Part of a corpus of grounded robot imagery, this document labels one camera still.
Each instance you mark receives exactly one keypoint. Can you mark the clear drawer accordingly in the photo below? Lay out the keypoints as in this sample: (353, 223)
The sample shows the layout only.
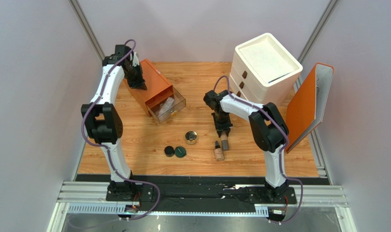
(157, 102)

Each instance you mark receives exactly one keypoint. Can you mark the black round compact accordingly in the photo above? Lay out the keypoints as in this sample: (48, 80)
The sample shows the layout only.
(169, 151)

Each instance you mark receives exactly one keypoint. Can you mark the white three-drawer cabinet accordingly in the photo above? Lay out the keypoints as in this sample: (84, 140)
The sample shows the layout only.
(263, 70)

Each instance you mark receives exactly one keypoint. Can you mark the clear blue-label bottle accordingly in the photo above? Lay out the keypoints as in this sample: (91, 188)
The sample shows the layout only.
(169, 103)

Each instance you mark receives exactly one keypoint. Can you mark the aluminium frame rail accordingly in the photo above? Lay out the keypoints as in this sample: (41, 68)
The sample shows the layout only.
(87, 198)

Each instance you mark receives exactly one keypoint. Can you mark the orange drawer box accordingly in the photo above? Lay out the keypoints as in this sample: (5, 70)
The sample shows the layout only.
(159, 88)

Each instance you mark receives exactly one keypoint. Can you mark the orange binder folder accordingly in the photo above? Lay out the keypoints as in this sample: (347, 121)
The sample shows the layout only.
(306, 109)

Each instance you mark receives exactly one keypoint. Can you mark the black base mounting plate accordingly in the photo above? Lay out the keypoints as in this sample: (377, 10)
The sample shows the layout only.
(197, 194)

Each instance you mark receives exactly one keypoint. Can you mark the beige tube grey cap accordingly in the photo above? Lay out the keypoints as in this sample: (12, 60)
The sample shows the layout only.
(224, 141)

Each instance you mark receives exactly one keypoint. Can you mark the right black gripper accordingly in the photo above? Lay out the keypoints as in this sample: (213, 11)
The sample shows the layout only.
(222, 127)

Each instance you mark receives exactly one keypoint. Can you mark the small foundation bottle black cap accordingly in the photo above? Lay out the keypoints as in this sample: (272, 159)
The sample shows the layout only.
(218, 152)

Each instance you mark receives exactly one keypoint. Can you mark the gold round jar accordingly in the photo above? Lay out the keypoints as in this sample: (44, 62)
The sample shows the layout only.
(191, 137)

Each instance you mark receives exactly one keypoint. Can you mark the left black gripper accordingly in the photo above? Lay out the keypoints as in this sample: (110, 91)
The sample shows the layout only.
(140, 81)

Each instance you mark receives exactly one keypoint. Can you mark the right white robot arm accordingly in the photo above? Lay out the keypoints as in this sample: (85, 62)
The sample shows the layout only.
(268, 127)

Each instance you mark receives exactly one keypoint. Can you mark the dark green round compact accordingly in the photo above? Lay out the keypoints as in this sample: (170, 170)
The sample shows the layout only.
(180, 151)

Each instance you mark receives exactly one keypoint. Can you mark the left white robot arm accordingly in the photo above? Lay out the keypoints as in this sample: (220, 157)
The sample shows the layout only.
(101, 124)

